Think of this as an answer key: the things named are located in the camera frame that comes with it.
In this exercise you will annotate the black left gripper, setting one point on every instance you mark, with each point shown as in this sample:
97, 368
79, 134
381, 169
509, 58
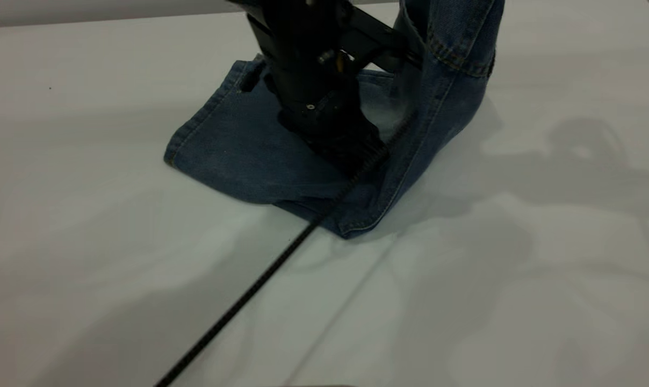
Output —
303, 54

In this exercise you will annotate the blue denim shorts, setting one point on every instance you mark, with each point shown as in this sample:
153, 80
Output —
238, 145

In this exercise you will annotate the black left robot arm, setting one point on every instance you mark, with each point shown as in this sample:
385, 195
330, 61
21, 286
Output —
335, 140

